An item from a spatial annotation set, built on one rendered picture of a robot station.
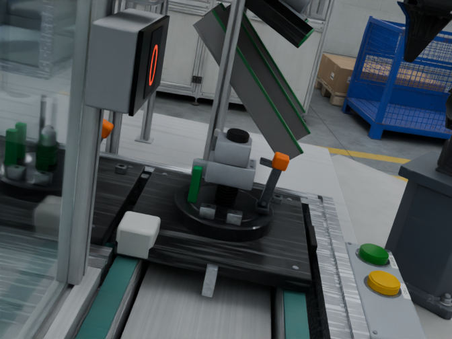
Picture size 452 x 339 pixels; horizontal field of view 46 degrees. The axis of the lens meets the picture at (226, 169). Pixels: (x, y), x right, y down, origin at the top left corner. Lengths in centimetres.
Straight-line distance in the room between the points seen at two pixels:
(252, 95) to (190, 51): 379
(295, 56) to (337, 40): 485
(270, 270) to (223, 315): 8
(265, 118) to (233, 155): 24
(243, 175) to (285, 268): 13
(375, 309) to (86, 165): 37
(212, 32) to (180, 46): 377
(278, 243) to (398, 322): 18
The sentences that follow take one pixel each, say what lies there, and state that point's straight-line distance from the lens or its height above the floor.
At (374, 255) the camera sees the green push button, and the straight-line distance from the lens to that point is 76.
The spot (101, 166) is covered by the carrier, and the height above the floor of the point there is 97.
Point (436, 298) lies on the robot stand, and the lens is 91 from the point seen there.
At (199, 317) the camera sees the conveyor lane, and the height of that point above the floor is 92.
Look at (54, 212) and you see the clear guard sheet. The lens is 50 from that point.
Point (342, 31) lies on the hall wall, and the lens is 964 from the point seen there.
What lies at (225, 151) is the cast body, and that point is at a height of 107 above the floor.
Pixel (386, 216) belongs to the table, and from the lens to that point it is 119.
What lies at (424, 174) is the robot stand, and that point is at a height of 106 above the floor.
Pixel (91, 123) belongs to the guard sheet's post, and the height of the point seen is 114.
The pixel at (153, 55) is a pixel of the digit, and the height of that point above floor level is 121.
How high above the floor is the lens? 131
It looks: 22 degrees down
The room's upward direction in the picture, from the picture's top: 12 degrees clockwise
